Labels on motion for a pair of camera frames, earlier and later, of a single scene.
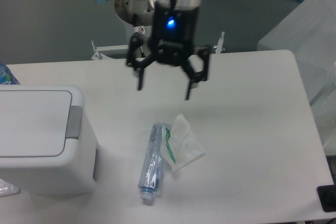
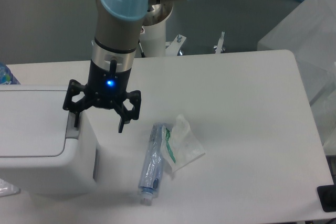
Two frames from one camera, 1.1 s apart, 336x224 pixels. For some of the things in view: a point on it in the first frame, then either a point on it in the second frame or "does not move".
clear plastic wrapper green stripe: (179, 145) does not move
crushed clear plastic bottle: (152, 168) does not move
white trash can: (42, 146) does not move
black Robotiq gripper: (172, 42) → (104, 87)
